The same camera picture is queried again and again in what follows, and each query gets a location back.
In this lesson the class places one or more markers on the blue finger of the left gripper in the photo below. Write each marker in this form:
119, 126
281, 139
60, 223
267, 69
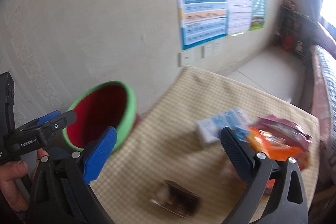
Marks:
48, 117

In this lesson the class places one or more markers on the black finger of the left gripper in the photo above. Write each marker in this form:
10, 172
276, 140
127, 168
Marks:
51, 127

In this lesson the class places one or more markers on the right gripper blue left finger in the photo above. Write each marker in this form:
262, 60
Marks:
96, 153

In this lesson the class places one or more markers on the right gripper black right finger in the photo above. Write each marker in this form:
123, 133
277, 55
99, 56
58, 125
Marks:
240, 154

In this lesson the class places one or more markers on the orange plastic bag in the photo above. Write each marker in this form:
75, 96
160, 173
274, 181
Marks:
275, 147

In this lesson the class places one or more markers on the white blue milk carton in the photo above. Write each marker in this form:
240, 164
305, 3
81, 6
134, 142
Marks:
209, 129

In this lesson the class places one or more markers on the pink purple snack bag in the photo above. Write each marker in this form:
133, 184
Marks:
292, 133

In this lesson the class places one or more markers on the dark brown snack wrapper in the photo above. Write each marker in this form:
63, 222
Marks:
176, 199

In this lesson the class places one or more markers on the person's left hand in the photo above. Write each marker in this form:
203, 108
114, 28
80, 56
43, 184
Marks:
9, 172

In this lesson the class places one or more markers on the red bin with green rim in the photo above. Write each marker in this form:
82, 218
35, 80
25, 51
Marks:
110, 104

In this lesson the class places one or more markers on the checkered beige table cushion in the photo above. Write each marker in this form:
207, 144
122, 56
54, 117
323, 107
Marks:
165, 146

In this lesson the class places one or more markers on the small red bucket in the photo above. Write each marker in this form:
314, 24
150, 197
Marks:
287, 42

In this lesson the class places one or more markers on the bed with plaid quilt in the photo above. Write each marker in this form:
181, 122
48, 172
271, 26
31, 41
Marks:
319, 96

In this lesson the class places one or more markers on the dark shelf unit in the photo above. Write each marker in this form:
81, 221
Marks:
300, 27

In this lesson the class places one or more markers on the pink pillow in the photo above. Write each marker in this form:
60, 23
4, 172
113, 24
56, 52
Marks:
324, 39

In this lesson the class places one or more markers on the white double wall socket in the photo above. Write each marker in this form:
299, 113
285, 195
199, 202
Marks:
211, 48

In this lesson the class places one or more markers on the white single wall outlet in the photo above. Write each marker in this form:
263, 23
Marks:
186, 57

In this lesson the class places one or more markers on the green chart wall poster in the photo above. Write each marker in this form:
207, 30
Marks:
258, 14

